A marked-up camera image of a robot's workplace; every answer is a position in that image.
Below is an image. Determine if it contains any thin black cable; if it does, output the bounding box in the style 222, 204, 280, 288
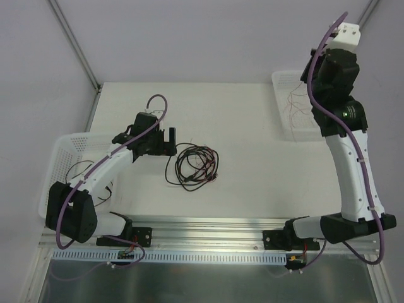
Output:
64, 160, 114, 205

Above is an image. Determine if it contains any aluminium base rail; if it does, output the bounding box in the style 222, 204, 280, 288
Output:
39, 215, 379, 255

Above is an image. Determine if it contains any white slotted cable duct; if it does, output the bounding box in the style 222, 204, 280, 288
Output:
52, 249, 287, 266

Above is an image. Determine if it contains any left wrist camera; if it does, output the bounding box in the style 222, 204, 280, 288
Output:
145, 109, 164, 116

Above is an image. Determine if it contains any right white plastic basket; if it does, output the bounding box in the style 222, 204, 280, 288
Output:
271, 70, 323, 142

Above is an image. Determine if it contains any left aluminium frame post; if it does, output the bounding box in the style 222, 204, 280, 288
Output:
46, 0, 101, 92

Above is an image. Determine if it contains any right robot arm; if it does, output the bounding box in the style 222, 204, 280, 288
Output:
262, 49, 396, 251

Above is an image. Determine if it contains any right aluminium frame post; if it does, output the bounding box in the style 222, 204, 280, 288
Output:
357, 0, 381, 28

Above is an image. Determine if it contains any thin red wire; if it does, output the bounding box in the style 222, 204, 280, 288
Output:
282, 82, 318, 140

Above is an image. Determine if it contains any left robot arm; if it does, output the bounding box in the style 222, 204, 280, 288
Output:
45, 112, 177, 246

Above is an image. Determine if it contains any left white plastic basket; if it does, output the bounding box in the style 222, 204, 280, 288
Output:
39, 132, 115, 218

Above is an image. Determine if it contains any black cable bundle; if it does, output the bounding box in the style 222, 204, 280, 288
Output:
164, 142, 220, 193

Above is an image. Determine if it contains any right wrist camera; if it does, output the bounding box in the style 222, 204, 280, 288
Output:
326, 22, 361, 52

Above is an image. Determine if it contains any white plastic basket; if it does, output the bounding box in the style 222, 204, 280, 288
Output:
271, 70, 323, 142
39, 132, 115, 218

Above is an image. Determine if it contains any aluminium frame post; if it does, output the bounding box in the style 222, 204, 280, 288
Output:
357, 0, 381, 28
46, 0, 101, 92

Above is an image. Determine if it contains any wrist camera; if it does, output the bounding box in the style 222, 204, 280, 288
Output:
145, 109, 164, 116
326, 22, 361, 52

